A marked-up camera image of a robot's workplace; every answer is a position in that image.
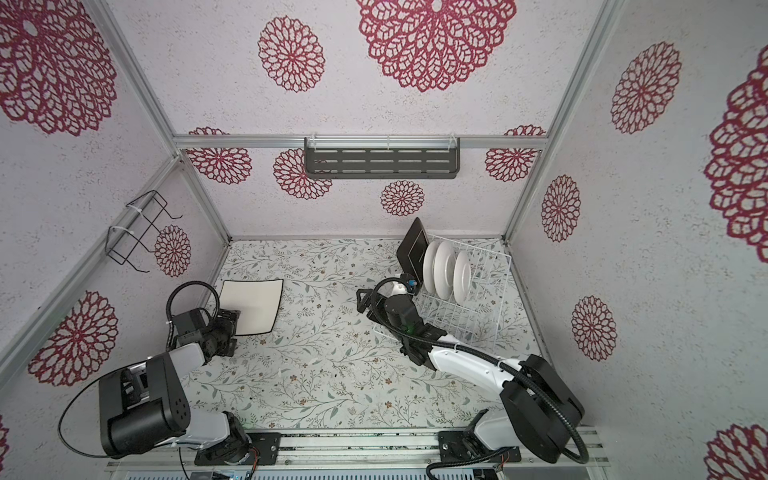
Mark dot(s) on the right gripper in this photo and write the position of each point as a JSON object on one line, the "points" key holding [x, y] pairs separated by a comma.
{"points": [[383, 302]]}

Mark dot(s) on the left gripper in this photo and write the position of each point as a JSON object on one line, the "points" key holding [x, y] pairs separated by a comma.
{"points": [[227, 323]]}

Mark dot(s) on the white square plate black rim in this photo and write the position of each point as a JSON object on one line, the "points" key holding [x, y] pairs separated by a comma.
{"points": [[257, 302]]}

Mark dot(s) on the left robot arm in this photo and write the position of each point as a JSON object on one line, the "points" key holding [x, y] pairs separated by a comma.
{"points": [[144, 406]]}

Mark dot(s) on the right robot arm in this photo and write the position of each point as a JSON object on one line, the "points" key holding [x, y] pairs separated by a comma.
{"points": [[539, 411]]}

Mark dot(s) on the white round plate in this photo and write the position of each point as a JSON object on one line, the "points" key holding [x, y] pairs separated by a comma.
{"points": [[443, 269], [462, 278], [428, 266]]}

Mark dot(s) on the white wire dish rack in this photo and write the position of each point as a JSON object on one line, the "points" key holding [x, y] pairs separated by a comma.
{"points": [[481, 321]]}

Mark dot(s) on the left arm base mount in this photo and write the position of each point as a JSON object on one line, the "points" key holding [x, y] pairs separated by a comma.
{"points": [[242, 449]]}

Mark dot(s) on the black wire wall basket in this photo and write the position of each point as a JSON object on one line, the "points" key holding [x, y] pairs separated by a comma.
{"points": [[122, 241]]}

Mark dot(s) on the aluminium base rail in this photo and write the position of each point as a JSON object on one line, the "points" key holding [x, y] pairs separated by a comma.
{"points": [[336, 449]]}

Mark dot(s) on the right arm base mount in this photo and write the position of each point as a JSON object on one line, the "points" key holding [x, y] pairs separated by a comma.
{"points": [[461, 446]]}

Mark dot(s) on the dark grey wall shelf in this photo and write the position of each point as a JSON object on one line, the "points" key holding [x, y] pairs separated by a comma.
{"points": [[383, 159]]}

